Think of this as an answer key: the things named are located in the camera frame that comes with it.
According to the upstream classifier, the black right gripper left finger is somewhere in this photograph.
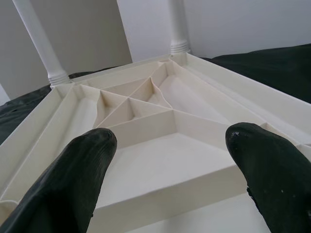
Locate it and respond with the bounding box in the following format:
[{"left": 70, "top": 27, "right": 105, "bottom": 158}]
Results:
[{"left": 0, "top": 128, "right": 118, "bottom": 233}]

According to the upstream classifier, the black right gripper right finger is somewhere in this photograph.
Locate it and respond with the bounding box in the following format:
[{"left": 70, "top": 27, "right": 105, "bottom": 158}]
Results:
[{"left": 225, "top": 122, "right": 311, "bottom": 233}]

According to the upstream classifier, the white plastic table top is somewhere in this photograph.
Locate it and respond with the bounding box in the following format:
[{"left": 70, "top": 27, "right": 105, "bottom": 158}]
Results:
[{"left": 0, "top": 52, "right": 311, "bottom": 233}]

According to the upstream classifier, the white plastic table leg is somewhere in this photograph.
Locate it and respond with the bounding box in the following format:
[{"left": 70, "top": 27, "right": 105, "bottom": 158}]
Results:
[
  {"left": 12, "top": 0, "right": 70, "bottom": 89},
  {"left": 169, "top": 0, "right": 190, "bottom": 57}
]

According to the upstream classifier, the black cloth table cover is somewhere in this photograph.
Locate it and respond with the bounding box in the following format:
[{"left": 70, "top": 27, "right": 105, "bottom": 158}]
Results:
[{"left": 0, "top": 43, "right": 311, "bottom": 146}]

